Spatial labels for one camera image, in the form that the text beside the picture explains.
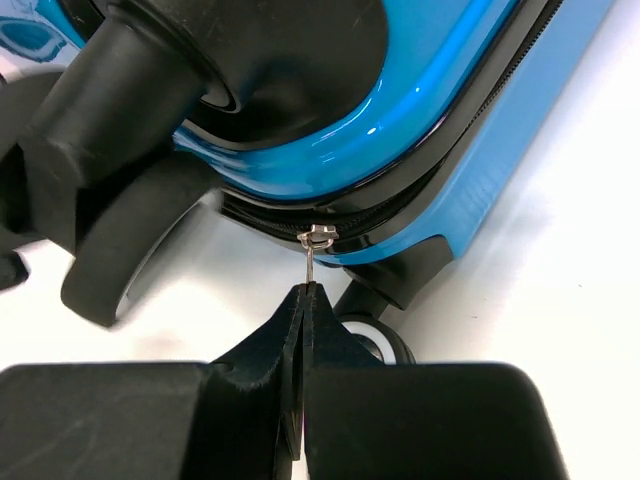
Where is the blue kids suitcase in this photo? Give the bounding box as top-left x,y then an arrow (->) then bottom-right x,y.
1,1 -> 612,365

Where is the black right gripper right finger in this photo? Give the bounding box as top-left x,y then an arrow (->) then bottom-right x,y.
302,283 -> 567,479

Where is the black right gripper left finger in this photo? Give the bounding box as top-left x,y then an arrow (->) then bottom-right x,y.
1,285 -> 306,479

